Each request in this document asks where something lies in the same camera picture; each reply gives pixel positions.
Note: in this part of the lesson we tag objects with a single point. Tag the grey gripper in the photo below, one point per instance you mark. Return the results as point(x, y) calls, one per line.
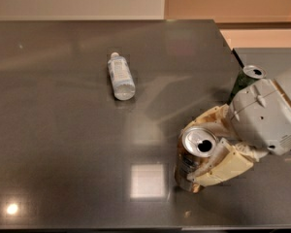
point(264, 116)

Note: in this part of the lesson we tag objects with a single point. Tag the orange soda can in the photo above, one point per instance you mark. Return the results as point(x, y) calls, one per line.
point(195, 147)

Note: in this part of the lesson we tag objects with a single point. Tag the green soda can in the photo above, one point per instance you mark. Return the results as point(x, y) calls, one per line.
point(248, 75)

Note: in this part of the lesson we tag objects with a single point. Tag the clear plastic water bottle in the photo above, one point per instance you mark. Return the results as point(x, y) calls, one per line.
point(122, 81)

